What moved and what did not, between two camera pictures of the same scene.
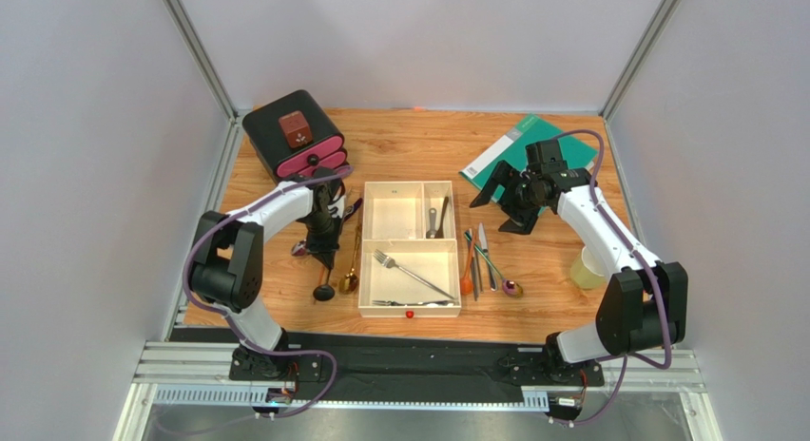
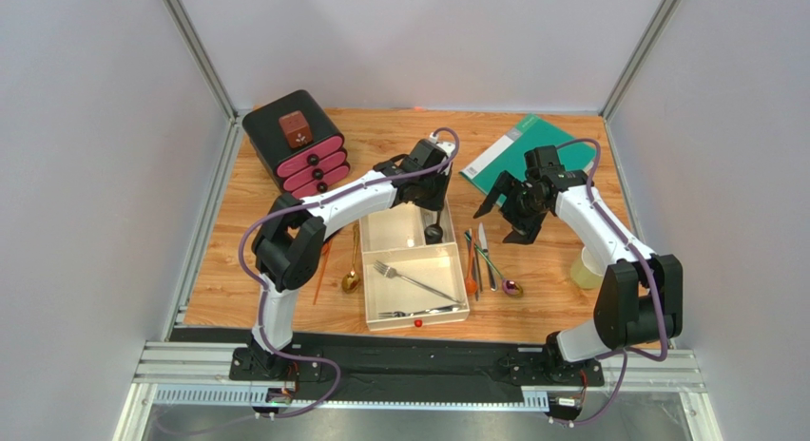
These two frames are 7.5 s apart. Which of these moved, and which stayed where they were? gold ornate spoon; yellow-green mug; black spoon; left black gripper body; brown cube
Moved: left black gripper body; black spoon
Stayed: gold ornate spoon; yellow-green mug; brown cube
